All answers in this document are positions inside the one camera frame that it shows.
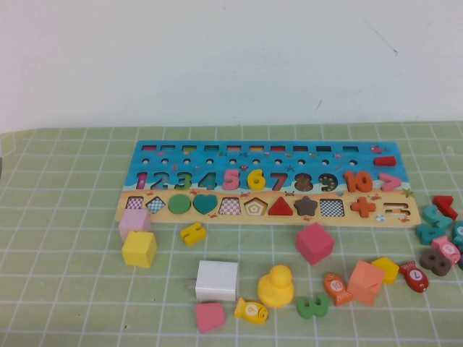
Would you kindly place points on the teal wooden fish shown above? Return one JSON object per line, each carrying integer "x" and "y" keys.
{"x": 459, "y": 233}

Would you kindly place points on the red wooden fish number seven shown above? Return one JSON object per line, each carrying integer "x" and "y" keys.
{"x": 416, "y": 276}

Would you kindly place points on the wooden number shape puzzle board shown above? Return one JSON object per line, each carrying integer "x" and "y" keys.
{"x": 289, "y": 168}

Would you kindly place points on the red wooden triangle piece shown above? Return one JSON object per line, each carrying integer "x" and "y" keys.
{"x": 281, "y": 209}

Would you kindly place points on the yellow wooden fish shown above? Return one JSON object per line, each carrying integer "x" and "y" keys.
{"x": 251, "y": 311}

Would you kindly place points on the green wooden number three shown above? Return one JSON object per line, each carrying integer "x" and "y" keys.
{"x": 304, "y": 309}

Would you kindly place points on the brown wooden number eight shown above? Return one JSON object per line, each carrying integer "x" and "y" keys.
{"x": 436, "y": 262}

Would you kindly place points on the yellow rubber duck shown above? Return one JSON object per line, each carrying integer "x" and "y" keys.
{"x": 275, "y": 289}

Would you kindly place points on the teal wooden number four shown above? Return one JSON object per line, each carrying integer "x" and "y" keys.
{"x": 427, "y": 233}

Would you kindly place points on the red wooden minus block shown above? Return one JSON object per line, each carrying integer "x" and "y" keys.
{"x": 385, "y": 161}

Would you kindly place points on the white cube plug adapter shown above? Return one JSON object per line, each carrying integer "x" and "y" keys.
{"x": 217, "y": 282}

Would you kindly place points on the teal wooden number two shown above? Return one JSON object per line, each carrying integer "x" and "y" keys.
{"x": 432, "y": 215}

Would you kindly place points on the orange wooden plus sign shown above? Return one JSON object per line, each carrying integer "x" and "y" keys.
{"x": 363, "y": 207}

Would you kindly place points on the teal wooden heart piece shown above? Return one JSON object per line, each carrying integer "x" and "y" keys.
{"x": 205, "y": 204}

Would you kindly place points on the brown wooden star piece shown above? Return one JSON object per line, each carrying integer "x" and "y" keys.
{"x": 306, "y": 206}

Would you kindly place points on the pink wooden fish number five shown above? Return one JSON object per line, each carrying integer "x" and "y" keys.
{"x": 448, "y": 248}

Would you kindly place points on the pink wooden trapezoid piece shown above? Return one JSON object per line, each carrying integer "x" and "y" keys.
{"x": 210, "y": 317}

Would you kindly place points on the yellow wooden equals sign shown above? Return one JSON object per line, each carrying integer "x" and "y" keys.
{"x": 192, "y": 234}

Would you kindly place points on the magenta cube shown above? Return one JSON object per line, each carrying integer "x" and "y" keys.
{"x": 314, "y": 244}

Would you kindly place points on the salmon orange cube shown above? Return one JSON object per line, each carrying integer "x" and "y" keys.
{"x": 365, "y": 283}

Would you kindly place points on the light pink cube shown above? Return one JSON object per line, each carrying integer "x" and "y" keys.
{"x": 134, "y": 220}

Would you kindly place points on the yellow cube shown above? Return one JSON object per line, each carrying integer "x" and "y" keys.
{"x": 139, "y": 251}

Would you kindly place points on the orange wooden fish number ten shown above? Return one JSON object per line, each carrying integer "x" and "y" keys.
{"x": 336, "y": 287}

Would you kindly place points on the green wooden circle piece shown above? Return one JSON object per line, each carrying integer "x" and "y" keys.
{"x": 179, "y": 204}

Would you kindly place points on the pink wooden greater-than sign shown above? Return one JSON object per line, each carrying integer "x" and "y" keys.
{"x": 396, "y": 181}

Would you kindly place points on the yellow wooden pentagon piece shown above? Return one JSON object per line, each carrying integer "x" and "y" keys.
{"x": 388, "y": 269}

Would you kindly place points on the green grid pattern table mat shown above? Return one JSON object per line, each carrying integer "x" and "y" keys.
{"x": 72, "y": 289}

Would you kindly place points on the yellow wooden number six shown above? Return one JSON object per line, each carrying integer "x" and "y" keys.
{"x": 253, "y": 184}

